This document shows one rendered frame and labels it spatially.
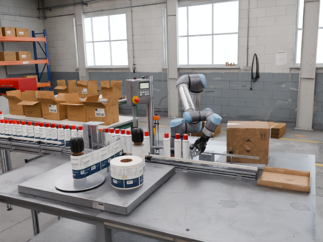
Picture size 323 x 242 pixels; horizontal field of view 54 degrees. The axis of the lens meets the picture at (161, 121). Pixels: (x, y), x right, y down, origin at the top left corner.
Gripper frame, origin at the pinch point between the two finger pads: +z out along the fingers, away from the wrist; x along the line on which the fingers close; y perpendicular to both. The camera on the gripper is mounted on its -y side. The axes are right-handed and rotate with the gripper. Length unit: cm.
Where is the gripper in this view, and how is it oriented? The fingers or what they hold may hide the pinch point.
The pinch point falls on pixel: (194, 155)
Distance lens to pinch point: 233.6
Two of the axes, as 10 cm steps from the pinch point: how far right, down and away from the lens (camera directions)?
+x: 8.0, 5.4, -2.6
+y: -4.2, 2.0, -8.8
